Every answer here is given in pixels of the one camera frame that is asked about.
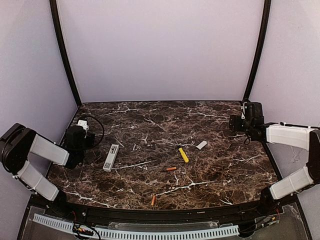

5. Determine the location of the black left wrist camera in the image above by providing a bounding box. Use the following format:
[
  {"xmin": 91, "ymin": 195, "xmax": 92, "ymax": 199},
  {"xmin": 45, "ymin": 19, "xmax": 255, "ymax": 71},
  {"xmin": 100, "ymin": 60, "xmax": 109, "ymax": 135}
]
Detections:
[{"xmin": 77, "ymin": 114, "xmax": 105, "ymax": 150}]

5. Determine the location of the black front table rail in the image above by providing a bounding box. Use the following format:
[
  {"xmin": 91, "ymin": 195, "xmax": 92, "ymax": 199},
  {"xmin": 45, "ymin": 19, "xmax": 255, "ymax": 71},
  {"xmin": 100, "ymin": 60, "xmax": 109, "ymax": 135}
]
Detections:
[{"xmin": 44, "ymin": 199, "xmax": 276, "ymax": 227}]

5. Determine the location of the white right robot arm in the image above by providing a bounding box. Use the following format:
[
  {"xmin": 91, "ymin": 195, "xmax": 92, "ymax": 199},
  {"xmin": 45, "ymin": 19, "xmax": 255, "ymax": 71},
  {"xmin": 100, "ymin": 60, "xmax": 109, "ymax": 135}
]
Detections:
[{"xmin": 229, "ymin": 101, "xmax": 320, "ymax": 206}]

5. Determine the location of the white remote control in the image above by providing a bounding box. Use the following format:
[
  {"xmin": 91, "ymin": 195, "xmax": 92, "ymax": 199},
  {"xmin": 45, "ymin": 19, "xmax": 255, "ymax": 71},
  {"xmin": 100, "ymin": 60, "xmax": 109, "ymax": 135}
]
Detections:
[{"xmin": 102, "ymin": 144, "xmax": 119, "ymax": 172}]

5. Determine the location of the black right frame post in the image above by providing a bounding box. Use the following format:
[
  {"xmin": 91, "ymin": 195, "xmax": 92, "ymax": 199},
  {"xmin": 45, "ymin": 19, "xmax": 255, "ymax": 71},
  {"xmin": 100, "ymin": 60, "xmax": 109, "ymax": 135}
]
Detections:
[{"xmin": 242, "ymin": 0, "xmax": 272, "ymax": 103}]

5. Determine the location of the yellow handled screwdriver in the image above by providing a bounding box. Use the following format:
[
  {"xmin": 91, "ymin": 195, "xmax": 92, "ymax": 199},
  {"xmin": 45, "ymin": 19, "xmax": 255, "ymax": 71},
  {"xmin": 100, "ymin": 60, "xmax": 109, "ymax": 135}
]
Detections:
[{"xmin": 175, "ymin": 141, "xmax": 189, "ymax": 163}]

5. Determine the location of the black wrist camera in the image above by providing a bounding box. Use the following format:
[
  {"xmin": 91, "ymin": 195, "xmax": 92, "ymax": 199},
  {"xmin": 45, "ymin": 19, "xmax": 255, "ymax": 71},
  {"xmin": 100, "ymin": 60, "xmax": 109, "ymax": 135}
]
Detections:
[
  {"xmin": 241, "ymin": 101, "xmax": 250, "ymax": 120},
  {"xmin": 77, "ymin": 114, "xmax": 105, "ymax": 150}
]

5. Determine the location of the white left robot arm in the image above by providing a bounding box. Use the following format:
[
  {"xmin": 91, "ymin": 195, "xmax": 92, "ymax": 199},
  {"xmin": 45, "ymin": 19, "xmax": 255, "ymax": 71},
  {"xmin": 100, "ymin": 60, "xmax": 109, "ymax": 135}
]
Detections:
[{"xmin": 0, "ymin": 123, "xmax": 95, "ymax": 206}]

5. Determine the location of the orange battery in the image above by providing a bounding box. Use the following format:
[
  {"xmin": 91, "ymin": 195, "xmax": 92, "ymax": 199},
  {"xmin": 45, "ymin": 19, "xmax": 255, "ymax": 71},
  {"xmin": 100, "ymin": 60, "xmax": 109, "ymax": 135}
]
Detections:
[
  {"xmin": 151, "ymin": 195, "xmax": 156, "ymax": 206},
  {"xmin": 166, "ymin": 167, "xmax": 177, "ymax": 171}
]

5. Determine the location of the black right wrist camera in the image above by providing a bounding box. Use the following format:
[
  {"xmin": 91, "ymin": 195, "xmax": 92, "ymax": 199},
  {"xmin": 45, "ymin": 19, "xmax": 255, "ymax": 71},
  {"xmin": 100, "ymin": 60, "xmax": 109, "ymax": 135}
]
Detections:
[{"xmin": 241, "ymin": 101, "xmax": 250, "ymax": 120}]

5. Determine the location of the white battery cover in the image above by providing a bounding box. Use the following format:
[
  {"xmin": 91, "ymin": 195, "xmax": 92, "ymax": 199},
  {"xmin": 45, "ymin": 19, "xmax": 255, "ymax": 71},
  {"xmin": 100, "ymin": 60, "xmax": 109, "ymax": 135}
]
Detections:
[{"xmin": 195, "ymin": 140, "xmax": 208, "ymax": 150}]

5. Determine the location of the black frame post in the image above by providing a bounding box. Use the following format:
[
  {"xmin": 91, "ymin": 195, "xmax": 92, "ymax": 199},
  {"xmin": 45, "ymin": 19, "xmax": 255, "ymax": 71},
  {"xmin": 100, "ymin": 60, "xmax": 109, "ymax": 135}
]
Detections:
[
  {"xmin": 242, "ymin": 0, "xmax": 272, "ymax": 103},
  {"xmin": 49, "ymin": 0, "xmax": 82, "ymax": 108}
]

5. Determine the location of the white slotted cable duct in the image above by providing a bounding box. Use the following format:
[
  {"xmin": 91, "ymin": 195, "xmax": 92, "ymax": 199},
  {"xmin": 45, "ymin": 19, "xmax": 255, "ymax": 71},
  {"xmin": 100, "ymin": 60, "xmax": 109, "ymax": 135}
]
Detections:
[{"xmin": 32, "ymin": 213, "xmax": 240, "ymax": 240}]

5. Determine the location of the black left frame post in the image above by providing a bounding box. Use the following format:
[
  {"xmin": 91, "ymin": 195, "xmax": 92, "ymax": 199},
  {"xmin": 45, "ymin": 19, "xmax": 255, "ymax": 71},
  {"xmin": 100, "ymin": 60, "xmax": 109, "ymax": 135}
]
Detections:
[{"xmin": 49, "ymin": 0, "xmax": 82, "ymax": 108}]

